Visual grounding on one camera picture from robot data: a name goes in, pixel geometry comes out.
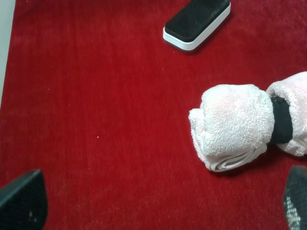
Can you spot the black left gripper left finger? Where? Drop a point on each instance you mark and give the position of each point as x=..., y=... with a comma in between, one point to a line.
x=23, y=202

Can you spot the red velvet table cloth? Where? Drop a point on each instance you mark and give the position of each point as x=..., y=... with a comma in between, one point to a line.
x=96, y=99

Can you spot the black band around towel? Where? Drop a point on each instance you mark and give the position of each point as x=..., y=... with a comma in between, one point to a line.
x=283, y=127

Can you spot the rolled pink towel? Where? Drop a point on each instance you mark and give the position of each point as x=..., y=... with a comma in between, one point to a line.
x=234, y=123

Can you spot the black and white board eraser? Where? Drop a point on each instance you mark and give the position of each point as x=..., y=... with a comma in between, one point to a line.
x=195, y=22

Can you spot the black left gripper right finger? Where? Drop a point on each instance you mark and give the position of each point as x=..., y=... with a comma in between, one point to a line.
x=295, y=198

